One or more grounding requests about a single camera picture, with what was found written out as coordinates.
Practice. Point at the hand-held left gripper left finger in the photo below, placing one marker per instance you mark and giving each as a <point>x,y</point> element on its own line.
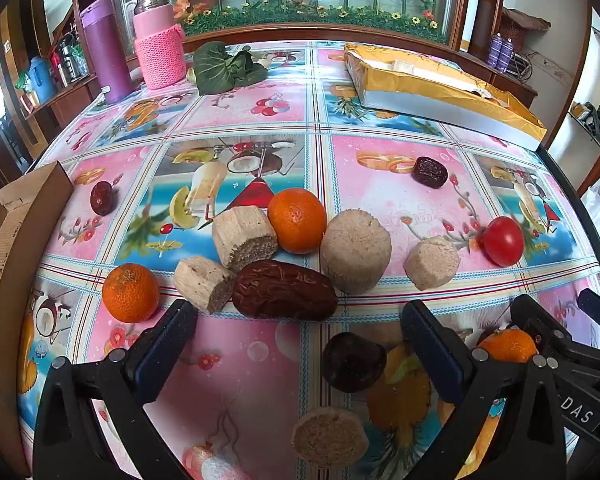
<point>165,345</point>

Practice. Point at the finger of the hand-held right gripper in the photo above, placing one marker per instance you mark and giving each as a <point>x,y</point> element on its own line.
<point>597,305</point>
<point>535,315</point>

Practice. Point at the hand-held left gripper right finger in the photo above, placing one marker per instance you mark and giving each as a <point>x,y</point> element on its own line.
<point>430,345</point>

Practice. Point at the dark brown plum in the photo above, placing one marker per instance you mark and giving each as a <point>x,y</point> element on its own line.
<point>352,362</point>

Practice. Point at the red tomato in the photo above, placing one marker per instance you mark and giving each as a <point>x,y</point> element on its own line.
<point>503,241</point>

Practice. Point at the small round red date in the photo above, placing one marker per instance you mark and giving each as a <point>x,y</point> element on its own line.
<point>101,199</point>

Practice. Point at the brown cardboard box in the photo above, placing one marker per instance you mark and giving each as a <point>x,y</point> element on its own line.
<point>10,285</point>

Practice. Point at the gold gift box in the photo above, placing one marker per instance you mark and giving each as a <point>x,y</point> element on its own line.
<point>430,105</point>

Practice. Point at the fruit print tablecloth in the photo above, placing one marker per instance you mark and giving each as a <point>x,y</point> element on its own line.
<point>260,385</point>

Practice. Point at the large red date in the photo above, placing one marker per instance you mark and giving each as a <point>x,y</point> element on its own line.
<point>285,291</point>

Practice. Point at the dark wrinkled date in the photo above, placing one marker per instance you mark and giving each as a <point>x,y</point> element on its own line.
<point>430,172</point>

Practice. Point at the dark bag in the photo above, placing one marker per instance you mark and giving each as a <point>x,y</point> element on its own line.
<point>597,120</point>

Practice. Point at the wooden side cabinet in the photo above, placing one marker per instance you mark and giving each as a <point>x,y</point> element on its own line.
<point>500,87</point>

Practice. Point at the wooden shelf cabinet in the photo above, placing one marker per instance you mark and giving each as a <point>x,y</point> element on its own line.
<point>75,105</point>

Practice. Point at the purple spray bottle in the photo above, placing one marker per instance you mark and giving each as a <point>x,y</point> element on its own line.
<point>493,51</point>
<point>506,53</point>

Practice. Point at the white foam insert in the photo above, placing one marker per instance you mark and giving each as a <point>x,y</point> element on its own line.
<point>405,66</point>

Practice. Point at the green leafy vegetable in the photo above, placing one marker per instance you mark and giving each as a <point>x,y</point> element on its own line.
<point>220,70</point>

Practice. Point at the brown basket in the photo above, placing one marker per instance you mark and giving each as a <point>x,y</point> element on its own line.
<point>514,35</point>

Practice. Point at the blue plastic jug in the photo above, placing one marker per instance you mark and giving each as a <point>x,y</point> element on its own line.
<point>42,80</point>

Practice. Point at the pink knit sleeve thermos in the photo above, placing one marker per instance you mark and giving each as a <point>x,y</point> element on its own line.
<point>159,50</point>

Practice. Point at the purple thermos bottle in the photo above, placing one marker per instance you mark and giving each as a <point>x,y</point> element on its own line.
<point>107,55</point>

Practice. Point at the red bottle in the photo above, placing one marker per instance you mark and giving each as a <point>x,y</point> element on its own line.
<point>56,67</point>

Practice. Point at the steel flask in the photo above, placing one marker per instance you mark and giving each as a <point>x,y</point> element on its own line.
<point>71,60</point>

